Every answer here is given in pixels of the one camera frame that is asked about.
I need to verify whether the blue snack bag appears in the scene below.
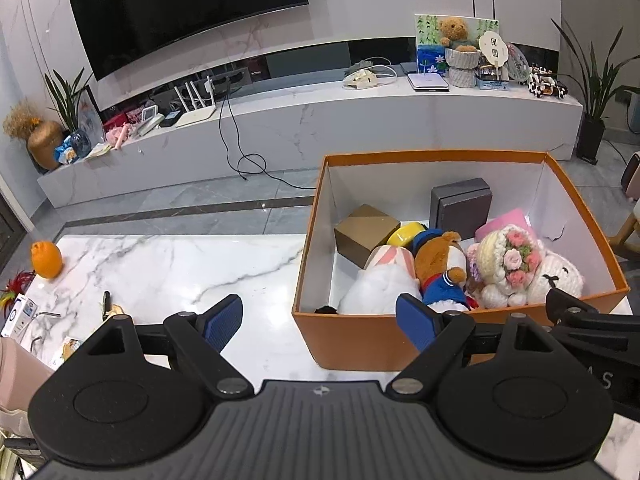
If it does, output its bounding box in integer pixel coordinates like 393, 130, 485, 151
54, 130, 93, 165

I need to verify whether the colourful feather toy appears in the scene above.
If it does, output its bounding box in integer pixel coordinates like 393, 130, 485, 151
0, 270, 36, 311

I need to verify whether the white marble tv cabinet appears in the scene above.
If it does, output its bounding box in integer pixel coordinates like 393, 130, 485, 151
37, 77, 585, 208

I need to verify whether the white power strip with cables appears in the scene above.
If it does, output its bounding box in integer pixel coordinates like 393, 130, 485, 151
342, 57, 398, 91

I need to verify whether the wooden armchair beige cushion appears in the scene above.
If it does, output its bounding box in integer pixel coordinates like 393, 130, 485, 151
607, 205, 640, 261

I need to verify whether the yellow plastic case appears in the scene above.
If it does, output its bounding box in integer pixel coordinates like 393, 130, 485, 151
387, 221, 427, 247

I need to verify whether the gold vase with dried flowers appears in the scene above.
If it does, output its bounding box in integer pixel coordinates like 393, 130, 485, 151
2, 100, 65, 171

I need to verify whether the white router with antennas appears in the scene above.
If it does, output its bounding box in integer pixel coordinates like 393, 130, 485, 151
172, 76, 217, 127

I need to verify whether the patterned round fan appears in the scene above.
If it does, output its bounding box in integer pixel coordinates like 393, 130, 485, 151
506, 42, 531, 83

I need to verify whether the closed laptop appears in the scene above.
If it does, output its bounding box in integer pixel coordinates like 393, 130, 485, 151
407, 72, 451, 93

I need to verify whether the small white desk device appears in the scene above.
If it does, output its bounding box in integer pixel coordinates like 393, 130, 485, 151
136, 106, 165, 136

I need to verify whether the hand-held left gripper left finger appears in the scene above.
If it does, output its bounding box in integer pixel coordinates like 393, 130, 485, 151
80, 294, 253, 398

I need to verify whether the knitted grey basket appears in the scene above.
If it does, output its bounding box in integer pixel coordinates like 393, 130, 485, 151
444, 47, 482, 88

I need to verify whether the black power cable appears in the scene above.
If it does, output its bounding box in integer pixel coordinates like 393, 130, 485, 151
218, 82, 321, 191

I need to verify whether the whole orange fruit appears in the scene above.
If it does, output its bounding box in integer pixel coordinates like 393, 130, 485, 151
31, 241, 64, 279

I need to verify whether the red box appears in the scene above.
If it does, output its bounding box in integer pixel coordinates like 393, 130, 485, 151
102, 110, 143, 128

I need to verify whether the green leafy plant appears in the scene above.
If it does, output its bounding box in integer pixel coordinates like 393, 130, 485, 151
44, 67, 93, 133

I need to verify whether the small brown teddy bear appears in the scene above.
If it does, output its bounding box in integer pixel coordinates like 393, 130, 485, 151
439, 17, 478, 52

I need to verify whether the brown bear plush blue outfit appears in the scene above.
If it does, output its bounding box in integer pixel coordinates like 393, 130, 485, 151
412, 229, 481, 313

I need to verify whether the black and white toy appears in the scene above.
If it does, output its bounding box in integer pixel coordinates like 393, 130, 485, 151
527, 64, 570, 100

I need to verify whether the white and blue carton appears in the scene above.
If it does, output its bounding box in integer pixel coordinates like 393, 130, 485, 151
0, 295, 38, 338

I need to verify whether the dark grey box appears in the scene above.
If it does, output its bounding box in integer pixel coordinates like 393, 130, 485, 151
429, 177, 494, 242

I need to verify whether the crochet doll with pink flowers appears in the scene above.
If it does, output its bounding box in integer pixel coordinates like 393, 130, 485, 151
467, 225, 547, 309

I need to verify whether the tall potted plant black pot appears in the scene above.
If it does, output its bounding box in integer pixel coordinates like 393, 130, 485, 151
550, 17, 640, 166

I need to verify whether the pink toy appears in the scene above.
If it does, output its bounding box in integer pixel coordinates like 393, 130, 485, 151
104, 126, 132, 151

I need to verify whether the blue printed box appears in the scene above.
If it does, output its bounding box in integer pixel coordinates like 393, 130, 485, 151
475, 67, 511, 92

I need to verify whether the black curved television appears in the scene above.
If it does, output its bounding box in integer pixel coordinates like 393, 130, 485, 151
66, 0, 310, 81

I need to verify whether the white plush with black bow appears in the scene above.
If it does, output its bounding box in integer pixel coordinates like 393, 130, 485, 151
527, 252, 586, 305

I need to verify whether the orange cardboard storage box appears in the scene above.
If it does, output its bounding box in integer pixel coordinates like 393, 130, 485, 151
291, 149, 630, 372

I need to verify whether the white round paper fan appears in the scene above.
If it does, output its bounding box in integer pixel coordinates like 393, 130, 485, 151
477, 30, 510, 81

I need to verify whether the brown cardboard box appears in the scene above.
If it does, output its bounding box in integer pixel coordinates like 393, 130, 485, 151
334, 203, 401, 268

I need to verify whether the green and blue painting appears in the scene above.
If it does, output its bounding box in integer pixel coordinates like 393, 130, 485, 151
414, 14, 501, 77

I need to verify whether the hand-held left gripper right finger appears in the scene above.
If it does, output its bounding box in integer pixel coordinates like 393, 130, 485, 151
385, 294, 561, 395

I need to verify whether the white plush with black ears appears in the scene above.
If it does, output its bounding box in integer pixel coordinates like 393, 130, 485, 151
315, 245, 423, 316

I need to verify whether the small printed paper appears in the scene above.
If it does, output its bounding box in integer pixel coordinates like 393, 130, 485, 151
50, 337, 83, 366

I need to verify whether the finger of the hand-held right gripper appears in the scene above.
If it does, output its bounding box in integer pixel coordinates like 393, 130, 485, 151
545, 287, 640, 353

